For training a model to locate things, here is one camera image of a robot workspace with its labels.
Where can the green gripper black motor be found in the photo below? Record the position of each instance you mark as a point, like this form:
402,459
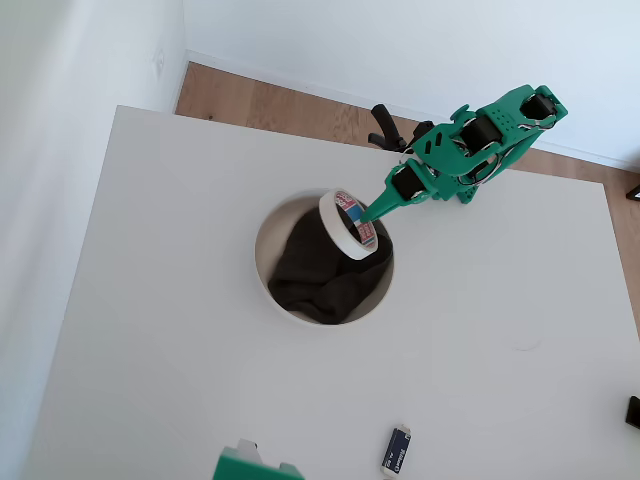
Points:
406,184

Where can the white masking tape roll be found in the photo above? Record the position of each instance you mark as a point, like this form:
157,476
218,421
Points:
332,225

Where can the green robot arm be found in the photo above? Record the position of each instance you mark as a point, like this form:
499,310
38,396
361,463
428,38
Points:
500,130

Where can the white bowl with black cloth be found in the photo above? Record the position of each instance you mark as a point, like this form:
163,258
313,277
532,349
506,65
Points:
262,260

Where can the black table clamp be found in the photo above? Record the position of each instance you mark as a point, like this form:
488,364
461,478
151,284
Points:
387,130

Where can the dark grey cloth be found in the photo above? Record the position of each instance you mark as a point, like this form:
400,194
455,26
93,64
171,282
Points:
310,280

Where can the blue white eraser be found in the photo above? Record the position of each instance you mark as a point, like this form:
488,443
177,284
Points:
396,450

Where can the black framed object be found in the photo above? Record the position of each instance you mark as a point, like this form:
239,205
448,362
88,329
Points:
635,192

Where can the green white plastic part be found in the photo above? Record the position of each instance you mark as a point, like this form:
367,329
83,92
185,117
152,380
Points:
240,465

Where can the small black box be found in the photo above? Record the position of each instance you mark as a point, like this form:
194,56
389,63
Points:
634,412

